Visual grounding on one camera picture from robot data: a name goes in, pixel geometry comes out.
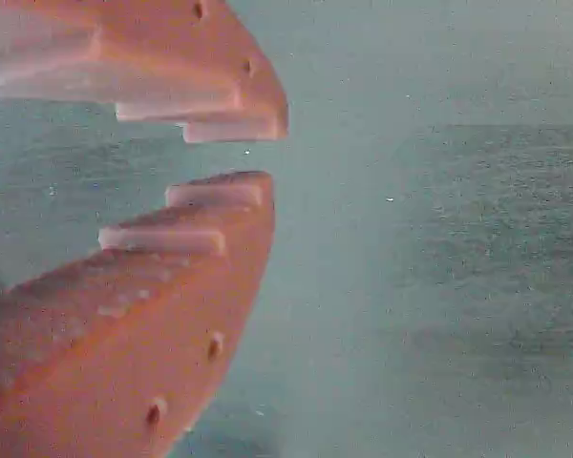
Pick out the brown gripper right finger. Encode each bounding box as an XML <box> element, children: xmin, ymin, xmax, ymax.
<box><xmin>0</xmin><ymin>0</ymin><xmax>289</xmax><ymax>144</ymax></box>

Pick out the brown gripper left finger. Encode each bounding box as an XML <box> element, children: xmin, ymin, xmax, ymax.
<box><xmin>0</xmin><ymin>170</ymin><xmax>275</xmax><ymax>458</ymax></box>

